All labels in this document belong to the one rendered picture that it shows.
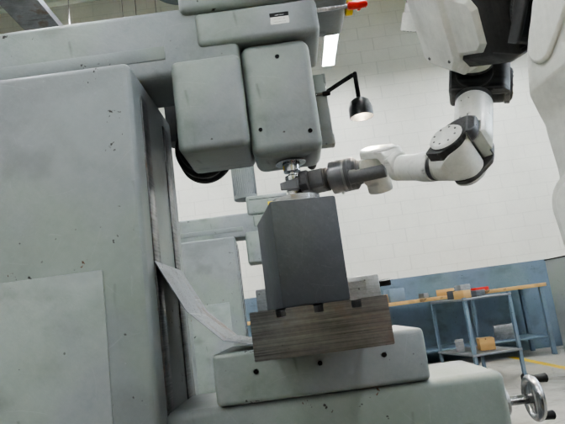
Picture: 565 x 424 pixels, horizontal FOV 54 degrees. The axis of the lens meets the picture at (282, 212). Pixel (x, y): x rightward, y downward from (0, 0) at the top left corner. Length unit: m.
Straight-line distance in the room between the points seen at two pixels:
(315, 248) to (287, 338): 0.16
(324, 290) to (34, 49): 1.11
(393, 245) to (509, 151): 2.23
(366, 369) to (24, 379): 0.77
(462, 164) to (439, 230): 7.06
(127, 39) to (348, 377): 1.06
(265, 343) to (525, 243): 7.88
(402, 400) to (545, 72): 0.77
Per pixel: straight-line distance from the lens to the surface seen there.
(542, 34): 1.12
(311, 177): 1.49
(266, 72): 1.55
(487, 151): 1.35
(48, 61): 1.69
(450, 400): 1.41
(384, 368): 1.36
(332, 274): 0.97
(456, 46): 1.34
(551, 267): 6.09
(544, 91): 1.13
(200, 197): 8.31
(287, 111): 1.50
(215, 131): 1.48
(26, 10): 5.22
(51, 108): 1.50
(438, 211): 8.39
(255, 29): 1.59
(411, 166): 1.35
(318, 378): 1.35
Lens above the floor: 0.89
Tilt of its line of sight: 11 degrees up
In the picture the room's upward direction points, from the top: 8 degrees counter-clockwise
